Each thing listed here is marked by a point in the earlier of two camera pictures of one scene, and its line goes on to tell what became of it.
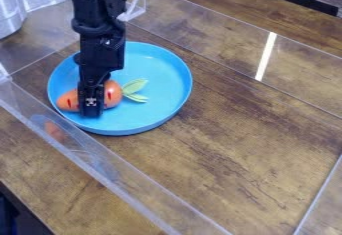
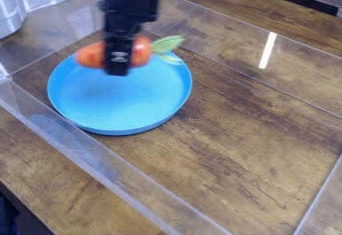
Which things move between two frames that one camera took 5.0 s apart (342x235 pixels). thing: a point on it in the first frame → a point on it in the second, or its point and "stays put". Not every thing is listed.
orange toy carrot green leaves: [68, 101] → [91, 55]
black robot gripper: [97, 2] → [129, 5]
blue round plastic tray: [148, 62] stays put
